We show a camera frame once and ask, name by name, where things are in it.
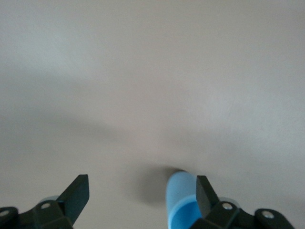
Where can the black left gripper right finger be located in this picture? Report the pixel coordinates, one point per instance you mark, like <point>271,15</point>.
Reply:
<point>207,200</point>

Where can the blue cup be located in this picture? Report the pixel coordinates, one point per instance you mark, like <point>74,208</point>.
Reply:
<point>181,190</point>

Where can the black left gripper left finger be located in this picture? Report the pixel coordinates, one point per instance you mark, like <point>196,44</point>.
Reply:
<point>71,198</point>

